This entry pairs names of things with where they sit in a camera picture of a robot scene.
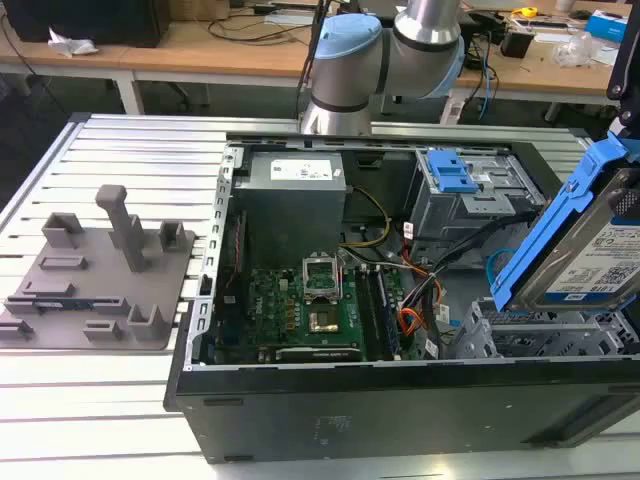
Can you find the hard disk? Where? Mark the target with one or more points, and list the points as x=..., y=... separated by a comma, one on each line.
x=575, y=250

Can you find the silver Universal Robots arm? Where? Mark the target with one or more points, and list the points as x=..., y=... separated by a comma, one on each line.
x=340, y=75

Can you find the grey metal disk bay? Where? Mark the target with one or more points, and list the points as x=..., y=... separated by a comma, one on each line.
x=550, y=335

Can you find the black RAM slot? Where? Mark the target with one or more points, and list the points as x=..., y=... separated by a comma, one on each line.
x=371, y=315

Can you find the blue cardboard box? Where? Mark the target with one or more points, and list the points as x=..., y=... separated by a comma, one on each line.
x=607, y=24

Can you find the clear plastic bag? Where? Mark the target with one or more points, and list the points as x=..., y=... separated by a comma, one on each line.
x=575, y=50

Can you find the wooden desk with white legs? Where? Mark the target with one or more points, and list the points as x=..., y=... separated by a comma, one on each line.
x=200, y=60
x=540, y=75

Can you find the yellow tape roll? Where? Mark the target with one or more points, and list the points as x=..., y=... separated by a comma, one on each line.
x=528, y=12

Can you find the small black box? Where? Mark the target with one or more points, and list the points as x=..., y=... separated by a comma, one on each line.
x=516, y=42

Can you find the white power strip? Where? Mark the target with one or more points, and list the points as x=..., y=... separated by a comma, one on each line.
x=452, y=111

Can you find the blue drive cage latch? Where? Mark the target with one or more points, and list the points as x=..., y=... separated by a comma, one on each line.
x=450, y=172

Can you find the grey metal drive cage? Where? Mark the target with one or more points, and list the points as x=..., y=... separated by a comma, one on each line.
x=445, y=215

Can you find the thin metal locking lever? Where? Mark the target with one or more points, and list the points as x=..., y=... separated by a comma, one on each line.
x=340, y=280

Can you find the grey power supply unit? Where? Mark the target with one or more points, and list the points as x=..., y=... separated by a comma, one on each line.
x=290, y=215

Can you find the CPU socket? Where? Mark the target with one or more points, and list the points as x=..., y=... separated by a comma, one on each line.
x=324, y=321

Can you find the black open PC case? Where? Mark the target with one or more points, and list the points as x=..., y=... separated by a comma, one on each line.
x=400, y=415

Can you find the black graphics card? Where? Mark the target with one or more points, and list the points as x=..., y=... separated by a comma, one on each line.
x=320, y=354

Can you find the green motherboard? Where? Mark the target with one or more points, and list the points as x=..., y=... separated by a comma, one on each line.
x=272, y=305

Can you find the black computer box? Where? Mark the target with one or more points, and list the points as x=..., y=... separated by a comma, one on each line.
x=90, y=20

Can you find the grey parts rack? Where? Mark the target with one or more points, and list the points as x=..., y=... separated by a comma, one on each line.
x=125, y=280

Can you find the white crumpled paper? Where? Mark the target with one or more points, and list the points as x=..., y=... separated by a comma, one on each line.
x=70, y=46

